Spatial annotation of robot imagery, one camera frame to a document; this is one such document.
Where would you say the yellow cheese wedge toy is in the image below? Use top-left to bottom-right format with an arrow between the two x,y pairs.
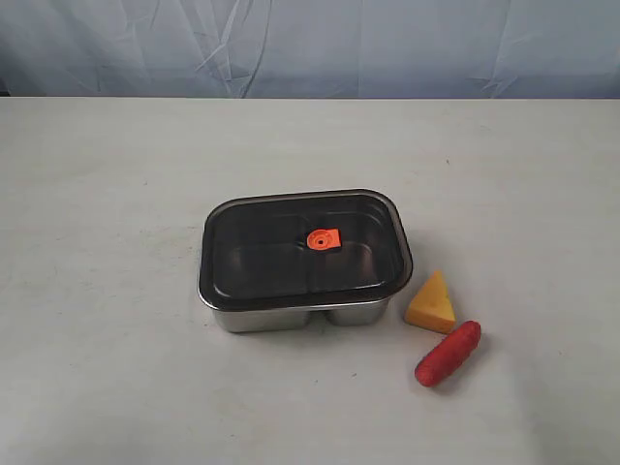
404,270 -> 456,334

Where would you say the steel two-compartment lunch box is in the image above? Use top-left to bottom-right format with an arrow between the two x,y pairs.
197,188 -> 415,334

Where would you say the dark transparent lid orange seal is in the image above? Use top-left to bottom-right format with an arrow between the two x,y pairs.
198,188 -> 415,312

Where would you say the red sausage toy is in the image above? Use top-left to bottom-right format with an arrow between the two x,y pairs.
414,321 -> 481,388

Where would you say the blue-grey backdrop cloth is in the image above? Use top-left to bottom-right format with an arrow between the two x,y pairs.
1,1 -> 619,99

